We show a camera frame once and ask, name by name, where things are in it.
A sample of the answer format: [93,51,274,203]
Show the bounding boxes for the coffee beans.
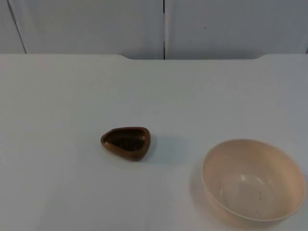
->
[108,130,145,153]

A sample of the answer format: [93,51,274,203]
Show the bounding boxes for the dark wooden cup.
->
[100,127,153,162]

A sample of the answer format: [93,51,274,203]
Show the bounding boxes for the pale wooden bowl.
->
[202,138,307,229]

